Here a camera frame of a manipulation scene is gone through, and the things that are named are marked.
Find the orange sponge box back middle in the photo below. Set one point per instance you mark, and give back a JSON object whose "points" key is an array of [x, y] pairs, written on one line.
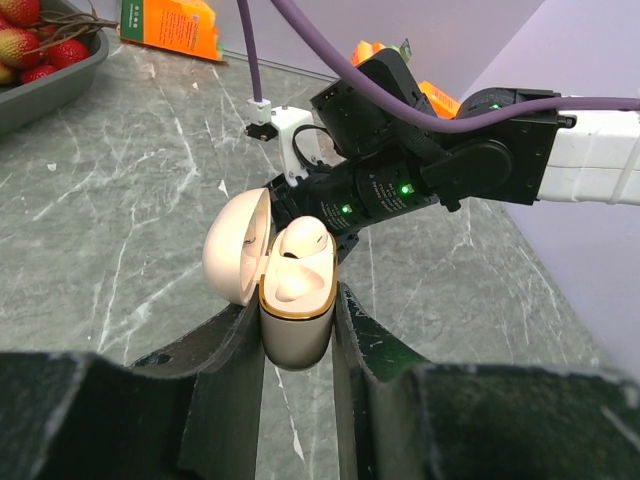
{"points": [[364, 50]]}

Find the beige earbud charging case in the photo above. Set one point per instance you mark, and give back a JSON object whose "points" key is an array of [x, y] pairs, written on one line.
{"points": [[241, 259]]}

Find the orange sponge box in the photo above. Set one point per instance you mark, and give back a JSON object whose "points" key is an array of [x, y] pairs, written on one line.
{"points": [[443, 105], [364, 50], [183, 27]]}

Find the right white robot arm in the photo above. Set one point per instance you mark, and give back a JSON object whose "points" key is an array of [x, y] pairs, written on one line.
{"points": [[519, 146]]}

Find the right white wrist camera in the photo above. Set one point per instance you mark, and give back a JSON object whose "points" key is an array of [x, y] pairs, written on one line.
{"points": [[295, 131]]}

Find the red lychee bunch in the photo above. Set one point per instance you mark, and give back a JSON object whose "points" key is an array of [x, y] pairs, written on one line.
{"points": [[36, 42]]}

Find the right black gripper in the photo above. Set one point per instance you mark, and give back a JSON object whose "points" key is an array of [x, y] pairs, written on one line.
{"points": [[350, 198]]}

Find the orange sponge box back left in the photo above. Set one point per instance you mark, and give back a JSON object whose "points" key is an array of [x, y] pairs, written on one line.
{"points": [[183, 27]]}

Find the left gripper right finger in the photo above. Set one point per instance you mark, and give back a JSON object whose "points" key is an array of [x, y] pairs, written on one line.
{"points": [[400, 416]]}

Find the orange sponge box back right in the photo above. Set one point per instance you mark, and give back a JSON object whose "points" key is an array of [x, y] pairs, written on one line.
{"points": [[443, 105]]}

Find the grey fruit tray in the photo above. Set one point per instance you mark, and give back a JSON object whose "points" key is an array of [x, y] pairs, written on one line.
{"points": [[26, 103]]}

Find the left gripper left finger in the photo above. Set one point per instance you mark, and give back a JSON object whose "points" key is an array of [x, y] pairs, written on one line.
{"points": [[189, 410]]}

